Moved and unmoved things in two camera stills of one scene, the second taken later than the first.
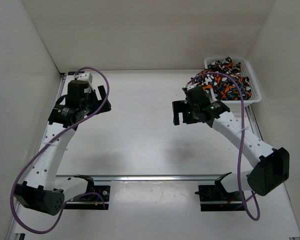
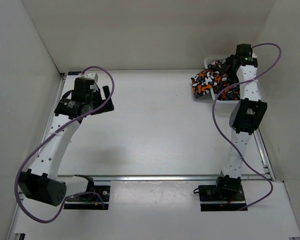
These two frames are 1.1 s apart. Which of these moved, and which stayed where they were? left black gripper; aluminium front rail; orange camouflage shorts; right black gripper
Moved: right black gripper
Stayed: aluminium front rail; left black gripper; orange camouflage shorts
